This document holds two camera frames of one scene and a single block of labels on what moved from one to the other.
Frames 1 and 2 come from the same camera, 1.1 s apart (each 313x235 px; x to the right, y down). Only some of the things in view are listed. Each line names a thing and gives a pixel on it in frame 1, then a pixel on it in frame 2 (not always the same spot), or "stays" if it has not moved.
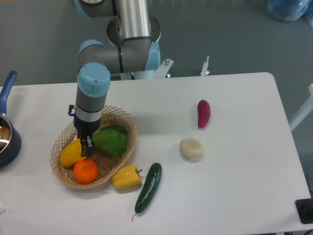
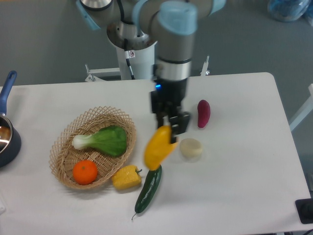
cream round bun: [191, 149] stays
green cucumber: [150, 187] stays
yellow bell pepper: [126, 177] stays
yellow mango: [71, 154] -> [159, 148]
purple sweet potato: [204, 111] stays
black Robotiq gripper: [86, 129] -> [168, 94]
